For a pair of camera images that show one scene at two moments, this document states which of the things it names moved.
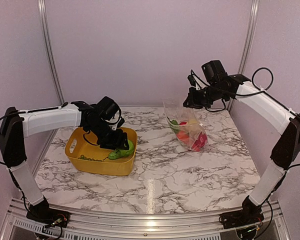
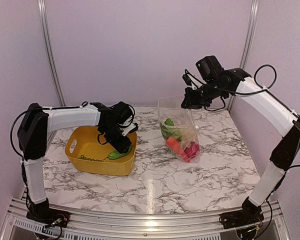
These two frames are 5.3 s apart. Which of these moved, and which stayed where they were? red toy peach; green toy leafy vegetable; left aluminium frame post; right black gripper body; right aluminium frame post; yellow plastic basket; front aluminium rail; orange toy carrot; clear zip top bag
Moved: green toy leafy vegetable; clear zip top bag; orange toy carrot; red toy peach
Stayed: front aluminium rail; left aluminium frame post; right aluminium frame post; right black gripper body; yellow plastic basket
